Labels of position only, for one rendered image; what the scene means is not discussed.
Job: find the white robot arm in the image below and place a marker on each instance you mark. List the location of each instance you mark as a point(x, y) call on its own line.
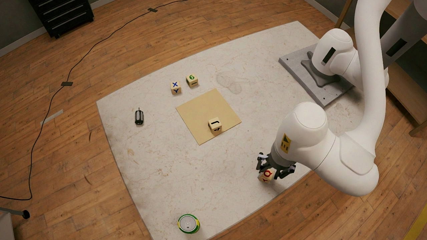
point(347, 162)

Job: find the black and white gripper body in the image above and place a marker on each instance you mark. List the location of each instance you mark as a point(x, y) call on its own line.
point(271, 162)

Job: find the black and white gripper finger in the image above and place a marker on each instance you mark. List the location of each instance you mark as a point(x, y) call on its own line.
point(263, 167)
point(284, 173)

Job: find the green drink can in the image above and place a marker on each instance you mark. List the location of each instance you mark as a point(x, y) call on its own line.
point(188, 224)

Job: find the tan flat mat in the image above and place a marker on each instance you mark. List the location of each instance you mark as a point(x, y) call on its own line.
point(196, 113)

